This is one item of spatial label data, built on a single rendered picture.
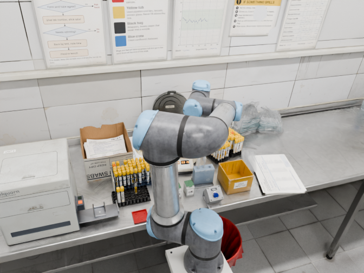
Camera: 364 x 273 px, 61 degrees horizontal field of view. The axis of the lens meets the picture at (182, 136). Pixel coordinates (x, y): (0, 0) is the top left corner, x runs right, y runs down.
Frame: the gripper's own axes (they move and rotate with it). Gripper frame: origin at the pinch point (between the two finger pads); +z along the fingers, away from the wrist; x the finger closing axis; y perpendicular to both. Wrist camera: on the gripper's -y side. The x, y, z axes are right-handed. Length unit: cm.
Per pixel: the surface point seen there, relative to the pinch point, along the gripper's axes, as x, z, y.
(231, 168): -1.8, 15.5, -18.9
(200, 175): 2.0, 13.8, -1.0
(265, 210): -23, 81, -64
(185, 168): -8.3, 17.4, 3.8
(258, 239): -19, 108, -62
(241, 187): 10.8, 17.6, -19.8
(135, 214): 13.7, 20.7, 33.2
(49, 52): -45, -34, 64
